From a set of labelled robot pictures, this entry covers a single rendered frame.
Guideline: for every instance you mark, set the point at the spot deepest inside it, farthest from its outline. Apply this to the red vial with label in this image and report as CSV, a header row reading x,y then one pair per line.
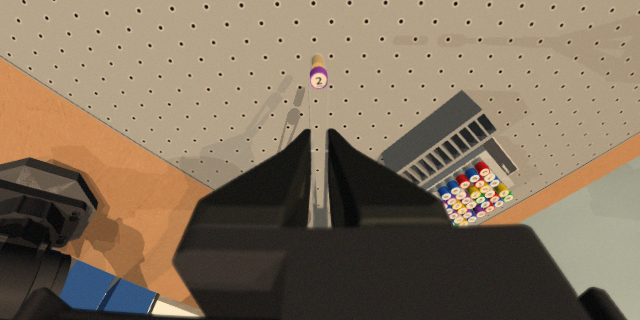
x,y
461,179

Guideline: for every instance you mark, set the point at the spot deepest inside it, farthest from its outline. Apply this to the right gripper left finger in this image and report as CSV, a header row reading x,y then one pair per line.
x,y
265,194

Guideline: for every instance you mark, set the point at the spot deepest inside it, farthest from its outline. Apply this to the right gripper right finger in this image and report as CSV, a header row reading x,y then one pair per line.
x,y
373,195

